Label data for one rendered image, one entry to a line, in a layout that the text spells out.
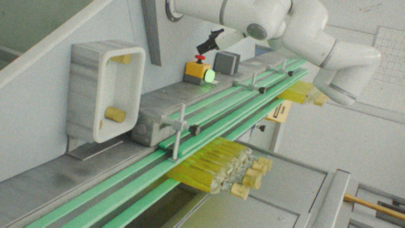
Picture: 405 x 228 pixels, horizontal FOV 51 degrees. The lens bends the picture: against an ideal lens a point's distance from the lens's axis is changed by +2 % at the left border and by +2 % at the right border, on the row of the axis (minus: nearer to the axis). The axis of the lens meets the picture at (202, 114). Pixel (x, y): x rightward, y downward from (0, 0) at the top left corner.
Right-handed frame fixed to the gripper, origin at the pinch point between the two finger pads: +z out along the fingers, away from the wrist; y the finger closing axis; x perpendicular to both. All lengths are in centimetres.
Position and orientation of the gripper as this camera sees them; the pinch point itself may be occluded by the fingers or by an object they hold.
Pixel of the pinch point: (202, 48)
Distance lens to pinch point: 152.7
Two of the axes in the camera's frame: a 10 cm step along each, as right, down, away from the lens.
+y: -2.8, -2.7, -9.2
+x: 3.7, 8.6, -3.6
